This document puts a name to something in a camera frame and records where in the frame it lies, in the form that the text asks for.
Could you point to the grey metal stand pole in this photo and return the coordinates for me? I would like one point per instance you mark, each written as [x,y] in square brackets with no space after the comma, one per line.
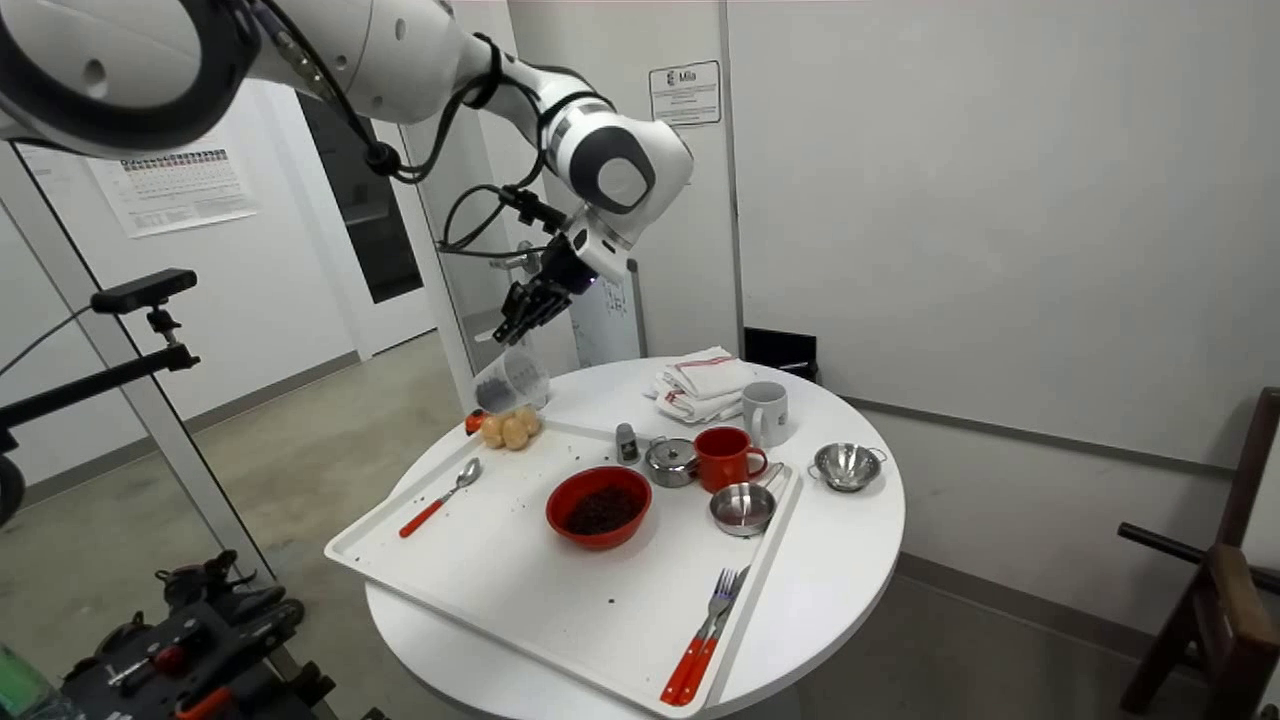
[134,386]

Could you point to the small steel shaker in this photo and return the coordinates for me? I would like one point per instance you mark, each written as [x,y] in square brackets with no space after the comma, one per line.
[626,441]

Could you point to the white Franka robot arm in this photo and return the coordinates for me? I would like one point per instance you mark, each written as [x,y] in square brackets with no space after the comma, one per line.
[373,52]

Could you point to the white paper poster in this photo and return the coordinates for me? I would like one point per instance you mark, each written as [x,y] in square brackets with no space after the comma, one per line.
[174,190]

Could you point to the black tool pile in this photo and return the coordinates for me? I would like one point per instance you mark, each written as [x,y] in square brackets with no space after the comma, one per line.
[200,642]

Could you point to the black camera on stand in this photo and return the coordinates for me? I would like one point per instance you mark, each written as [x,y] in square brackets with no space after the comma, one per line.
[142,288]

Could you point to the white red striped cloth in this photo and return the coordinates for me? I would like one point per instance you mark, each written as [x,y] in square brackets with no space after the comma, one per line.
[702,383]

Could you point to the black box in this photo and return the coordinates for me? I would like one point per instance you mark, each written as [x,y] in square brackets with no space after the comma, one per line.
[781,354]

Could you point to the dark door window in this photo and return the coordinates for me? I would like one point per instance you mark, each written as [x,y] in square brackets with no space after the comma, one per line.
[364,203]

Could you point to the bread piece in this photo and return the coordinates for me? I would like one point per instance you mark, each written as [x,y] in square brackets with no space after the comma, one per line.
[513,430]

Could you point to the red bowl with beans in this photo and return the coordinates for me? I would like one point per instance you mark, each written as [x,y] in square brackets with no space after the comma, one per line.
[599,512]

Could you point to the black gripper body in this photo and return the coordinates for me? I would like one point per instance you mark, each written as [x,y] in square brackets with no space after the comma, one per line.
[557,283]

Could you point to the white wall sign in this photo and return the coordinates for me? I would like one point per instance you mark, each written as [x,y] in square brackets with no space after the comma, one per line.
[681,89]

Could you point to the small steel bowl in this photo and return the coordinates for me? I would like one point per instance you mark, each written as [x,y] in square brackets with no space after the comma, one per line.
[742,511]
[848,465]

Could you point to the red mug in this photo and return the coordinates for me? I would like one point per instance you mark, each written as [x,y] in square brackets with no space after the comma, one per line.
[726,461]

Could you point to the white plastic tray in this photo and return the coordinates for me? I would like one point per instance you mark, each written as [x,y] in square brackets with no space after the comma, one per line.
[533,574]

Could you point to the orange round toy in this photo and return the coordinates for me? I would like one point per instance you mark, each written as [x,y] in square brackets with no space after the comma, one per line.
[472,423]

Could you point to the steel pot lid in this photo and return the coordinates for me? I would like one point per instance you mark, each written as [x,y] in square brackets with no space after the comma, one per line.
[671,461]

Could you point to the wooden chair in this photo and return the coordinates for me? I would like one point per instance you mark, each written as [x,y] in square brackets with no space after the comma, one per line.
[1235,602]

